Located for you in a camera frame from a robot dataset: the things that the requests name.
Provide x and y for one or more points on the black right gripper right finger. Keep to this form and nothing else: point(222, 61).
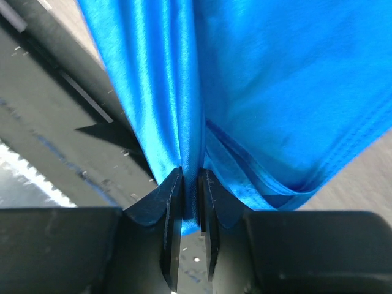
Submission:
point(251, 251)

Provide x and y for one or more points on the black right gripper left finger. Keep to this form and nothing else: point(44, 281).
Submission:
point(95, 249)

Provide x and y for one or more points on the blue satin napkin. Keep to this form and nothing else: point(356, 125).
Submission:
point(275, 97)

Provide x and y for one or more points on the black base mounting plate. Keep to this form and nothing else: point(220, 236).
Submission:
point(59, 112)

